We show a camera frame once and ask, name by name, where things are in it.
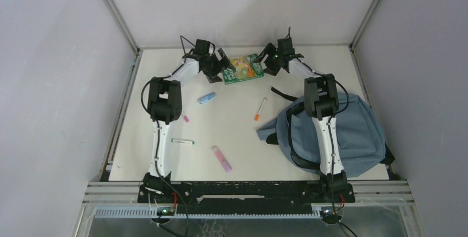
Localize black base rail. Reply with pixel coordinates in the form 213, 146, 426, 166
137, 178, 355, 216

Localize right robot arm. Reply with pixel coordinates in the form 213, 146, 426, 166
254, 36, 348, 202

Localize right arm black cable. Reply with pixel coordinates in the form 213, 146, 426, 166
285, 27, 352, 225

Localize pink highlighter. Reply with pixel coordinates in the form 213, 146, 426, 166
211, 146, 232, 172

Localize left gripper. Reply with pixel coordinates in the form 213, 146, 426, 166
203, 49, 235, 83

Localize orange capped white marker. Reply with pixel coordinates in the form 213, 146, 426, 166
254, 98, 267, 122

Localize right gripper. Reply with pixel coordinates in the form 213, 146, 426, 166
252, 43, 283, 76

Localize blue student backpack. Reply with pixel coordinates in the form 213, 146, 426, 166
257, 88, 395, 177

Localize blue highlighter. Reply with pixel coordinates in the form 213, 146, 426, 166
198, 92, 216, 104

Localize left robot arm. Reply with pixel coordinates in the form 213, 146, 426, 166
140, 39, 233, 202

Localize green treehouse book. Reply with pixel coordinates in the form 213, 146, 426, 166
222, 54, 264, 85

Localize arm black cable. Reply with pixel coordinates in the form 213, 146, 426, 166
285, 27, 352, 225
140, 35, 216, 225

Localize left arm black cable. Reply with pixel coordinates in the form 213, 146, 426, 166
140, 35, 216, 225

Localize teal capped white marker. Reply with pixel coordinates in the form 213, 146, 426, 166
171, 139, 195, 145

